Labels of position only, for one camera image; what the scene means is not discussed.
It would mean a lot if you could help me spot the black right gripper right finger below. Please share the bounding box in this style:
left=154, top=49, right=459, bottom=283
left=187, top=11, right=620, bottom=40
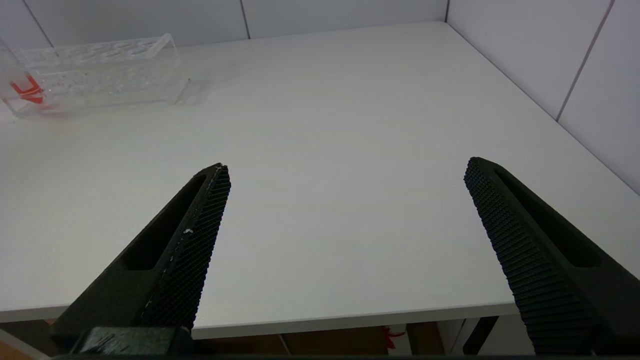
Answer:
left=463, top=156, right=640, bottom=357

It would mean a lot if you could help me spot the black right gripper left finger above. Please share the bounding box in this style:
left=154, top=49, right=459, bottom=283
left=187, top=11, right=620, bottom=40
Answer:
left=50, top=162, right=232, bottom=353

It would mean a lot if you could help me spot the test tube with red pigment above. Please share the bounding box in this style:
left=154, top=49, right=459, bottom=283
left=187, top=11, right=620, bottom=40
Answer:
left=0, top=42, right=47, bottom=107

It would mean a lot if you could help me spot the red and white object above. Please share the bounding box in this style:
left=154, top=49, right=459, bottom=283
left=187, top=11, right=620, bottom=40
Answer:
left=382, top=324, right=411, bottom=354

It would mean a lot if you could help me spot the black table leg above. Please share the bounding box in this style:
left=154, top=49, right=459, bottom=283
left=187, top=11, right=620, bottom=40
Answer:
left=460, top=315, right=500, bottom=356

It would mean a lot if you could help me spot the clear acrylic test tube rack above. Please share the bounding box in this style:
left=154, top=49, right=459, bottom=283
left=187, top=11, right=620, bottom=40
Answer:
left=0, top=33, right=190, bottom=120

